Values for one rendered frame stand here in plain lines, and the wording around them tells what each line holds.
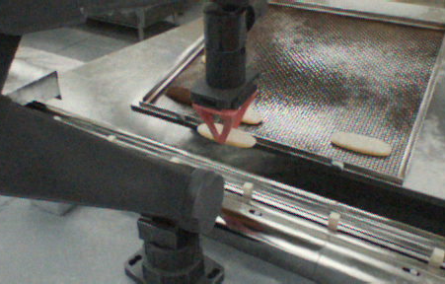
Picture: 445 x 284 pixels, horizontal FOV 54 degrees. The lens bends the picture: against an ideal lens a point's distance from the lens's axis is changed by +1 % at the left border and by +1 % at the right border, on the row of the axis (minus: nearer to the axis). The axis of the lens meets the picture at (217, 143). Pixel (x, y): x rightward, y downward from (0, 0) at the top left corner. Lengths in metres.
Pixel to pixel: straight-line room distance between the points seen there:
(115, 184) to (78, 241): 0.35
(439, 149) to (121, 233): 0.53
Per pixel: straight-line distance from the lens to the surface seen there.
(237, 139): 0.66
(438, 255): 0.66
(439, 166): 0.77
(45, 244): 0.72
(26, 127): 0.27
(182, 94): 0.87
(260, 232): 0.64
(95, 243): 0.70
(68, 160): 0.31
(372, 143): 0.76
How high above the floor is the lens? 1.32
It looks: 35 degrees down
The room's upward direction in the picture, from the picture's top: straight up
